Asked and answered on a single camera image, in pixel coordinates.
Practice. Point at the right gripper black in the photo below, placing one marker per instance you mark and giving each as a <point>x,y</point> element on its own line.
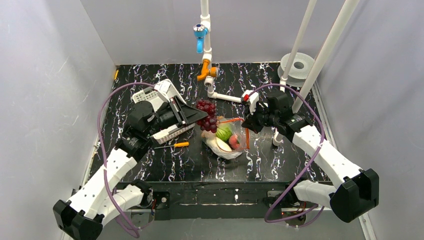
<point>253,118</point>

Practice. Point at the white filament spool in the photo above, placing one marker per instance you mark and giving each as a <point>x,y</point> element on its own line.
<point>300,69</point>

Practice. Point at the clear zip top bag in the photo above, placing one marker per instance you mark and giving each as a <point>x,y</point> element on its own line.
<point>242,133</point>

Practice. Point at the fake purple grapes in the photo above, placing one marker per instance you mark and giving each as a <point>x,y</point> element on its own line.
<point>210,122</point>

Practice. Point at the fake green cabbage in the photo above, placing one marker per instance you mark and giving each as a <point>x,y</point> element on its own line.
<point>224,132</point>

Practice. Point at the fake red apple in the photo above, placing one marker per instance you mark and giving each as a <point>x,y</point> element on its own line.
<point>233,142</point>

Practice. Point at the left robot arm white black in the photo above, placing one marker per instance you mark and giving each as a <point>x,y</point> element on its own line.
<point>84,215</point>

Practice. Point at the yellow handled screwdriver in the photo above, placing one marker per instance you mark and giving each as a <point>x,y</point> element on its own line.
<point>176,145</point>

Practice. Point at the white perforated plastic basket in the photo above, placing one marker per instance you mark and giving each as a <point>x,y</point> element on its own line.
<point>165,134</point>

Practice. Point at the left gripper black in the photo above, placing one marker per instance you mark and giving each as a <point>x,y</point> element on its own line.
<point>178,110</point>

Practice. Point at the yellow pencil at wall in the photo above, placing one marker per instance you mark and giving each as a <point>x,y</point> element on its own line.
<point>116,74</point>

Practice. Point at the blue faucet valve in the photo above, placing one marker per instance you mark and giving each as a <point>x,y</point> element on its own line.
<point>200,31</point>

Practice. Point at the white PVC pipe frame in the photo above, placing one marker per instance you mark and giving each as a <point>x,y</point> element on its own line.
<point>233,79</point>

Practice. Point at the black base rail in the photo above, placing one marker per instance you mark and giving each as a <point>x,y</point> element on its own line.
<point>214,200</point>

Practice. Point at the orange faucet valve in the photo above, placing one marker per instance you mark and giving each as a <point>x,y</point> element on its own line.
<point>206,71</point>

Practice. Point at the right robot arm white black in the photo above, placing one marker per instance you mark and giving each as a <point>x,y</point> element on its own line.
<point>353,192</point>

